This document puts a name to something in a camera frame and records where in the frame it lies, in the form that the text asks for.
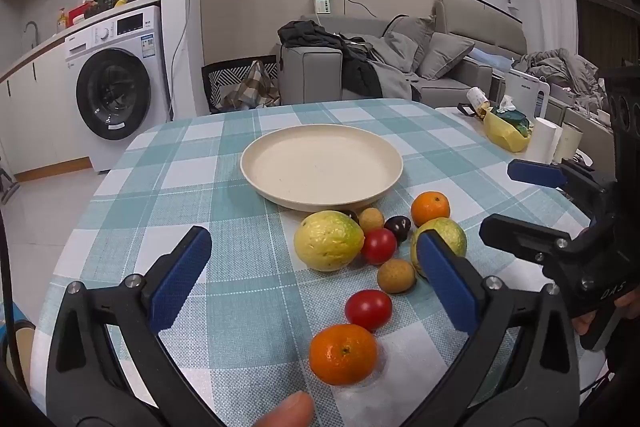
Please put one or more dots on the grey sofa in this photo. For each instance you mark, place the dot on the grey sofa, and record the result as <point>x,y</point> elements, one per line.
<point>310,72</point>

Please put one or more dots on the crumpled white tissue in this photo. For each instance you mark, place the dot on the crumpled white tissue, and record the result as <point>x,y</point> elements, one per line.
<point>504,104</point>

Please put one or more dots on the grey jacket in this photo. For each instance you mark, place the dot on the grey jacket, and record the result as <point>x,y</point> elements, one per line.
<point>395,79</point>

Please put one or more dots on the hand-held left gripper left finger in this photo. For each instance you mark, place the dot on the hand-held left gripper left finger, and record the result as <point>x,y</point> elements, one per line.
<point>182,277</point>

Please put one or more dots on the grey blanket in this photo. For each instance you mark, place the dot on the grey blanket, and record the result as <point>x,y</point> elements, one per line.
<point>565,67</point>

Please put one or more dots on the grey pillow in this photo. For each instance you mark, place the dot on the grey pillow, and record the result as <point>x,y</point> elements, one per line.
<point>412,37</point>
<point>445,54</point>

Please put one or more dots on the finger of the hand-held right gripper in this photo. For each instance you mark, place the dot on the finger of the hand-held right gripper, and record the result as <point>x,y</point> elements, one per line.
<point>535,173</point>
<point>520,237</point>

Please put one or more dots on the metal faucet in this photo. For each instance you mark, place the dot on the metal faucet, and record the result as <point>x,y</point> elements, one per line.
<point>31,32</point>

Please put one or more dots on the large yellow-green guava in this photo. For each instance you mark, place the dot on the large yellow-green guava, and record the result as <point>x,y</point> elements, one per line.
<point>327,239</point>

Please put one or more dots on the black patterned laundry basket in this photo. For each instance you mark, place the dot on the black patterned laundry basket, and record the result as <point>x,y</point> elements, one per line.
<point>222,79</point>

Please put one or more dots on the cream round plate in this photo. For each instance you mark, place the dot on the cream round plate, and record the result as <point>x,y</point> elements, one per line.
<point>320,167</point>

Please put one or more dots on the person's right hand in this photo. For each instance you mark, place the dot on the person's right hand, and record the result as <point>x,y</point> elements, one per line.
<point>582,323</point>

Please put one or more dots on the red tomato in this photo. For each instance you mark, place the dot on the red tomato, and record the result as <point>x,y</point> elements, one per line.
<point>367,309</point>
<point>379,247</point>

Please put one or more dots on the black clothes pile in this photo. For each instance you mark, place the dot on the black clothes pile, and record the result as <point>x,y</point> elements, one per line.
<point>357,77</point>

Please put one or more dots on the black clip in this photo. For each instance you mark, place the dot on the black clip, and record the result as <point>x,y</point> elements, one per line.
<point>466,110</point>

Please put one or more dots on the white washing machine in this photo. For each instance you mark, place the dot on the white washing machine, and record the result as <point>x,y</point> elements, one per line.
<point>120,92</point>

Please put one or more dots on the red box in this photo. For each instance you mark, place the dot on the red box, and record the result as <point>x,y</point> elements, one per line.
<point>80,13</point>

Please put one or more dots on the brown longan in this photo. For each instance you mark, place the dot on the brown longan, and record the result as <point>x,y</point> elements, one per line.
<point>371,220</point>
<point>396,276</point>

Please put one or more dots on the plaid cloth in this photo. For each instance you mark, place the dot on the plaid cloth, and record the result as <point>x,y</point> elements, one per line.
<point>252,89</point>

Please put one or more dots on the yellow bottle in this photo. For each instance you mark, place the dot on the yellow bottle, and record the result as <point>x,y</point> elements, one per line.
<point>61,22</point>

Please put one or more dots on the person's left hand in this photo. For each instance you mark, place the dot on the person's left hand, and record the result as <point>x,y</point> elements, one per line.
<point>287,412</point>

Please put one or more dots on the white cup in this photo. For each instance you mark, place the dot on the white cup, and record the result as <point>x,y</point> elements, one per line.
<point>570,142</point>

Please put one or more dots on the orange mandarin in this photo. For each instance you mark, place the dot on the orange mandarin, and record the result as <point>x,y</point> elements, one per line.
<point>430,208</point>
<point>342,354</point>

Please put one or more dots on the white paper roll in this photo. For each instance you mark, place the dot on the white paper roll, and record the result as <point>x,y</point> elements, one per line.
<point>542,139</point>

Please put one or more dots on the yellow plastic bag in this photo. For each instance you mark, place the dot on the yellow plastic bag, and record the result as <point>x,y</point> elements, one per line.
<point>500,132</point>

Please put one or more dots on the dark purple plum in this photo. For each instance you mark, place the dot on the dark purple plum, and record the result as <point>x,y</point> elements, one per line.
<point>351,215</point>
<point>398,228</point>

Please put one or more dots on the dark curtain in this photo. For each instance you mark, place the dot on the dark curtain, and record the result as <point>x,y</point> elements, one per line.
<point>610,27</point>

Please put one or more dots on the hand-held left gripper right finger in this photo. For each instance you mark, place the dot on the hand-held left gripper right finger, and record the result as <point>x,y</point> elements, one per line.
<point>445,282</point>

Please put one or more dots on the light blue cloth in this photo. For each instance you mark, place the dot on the light blue cloth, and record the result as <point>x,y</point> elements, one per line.
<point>492,58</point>

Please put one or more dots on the small green guava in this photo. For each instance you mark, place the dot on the small green guava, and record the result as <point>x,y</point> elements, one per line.
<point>450,234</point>

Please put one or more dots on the white base kitchen cabinet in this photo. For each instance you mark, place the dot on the white base kitchen cabinet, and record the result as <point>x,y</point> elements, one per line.
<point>40,117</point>

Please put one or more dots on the rolled white packet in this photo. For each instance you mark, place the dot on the rolled white packet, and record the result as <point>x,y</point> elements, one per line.
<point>477,99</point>

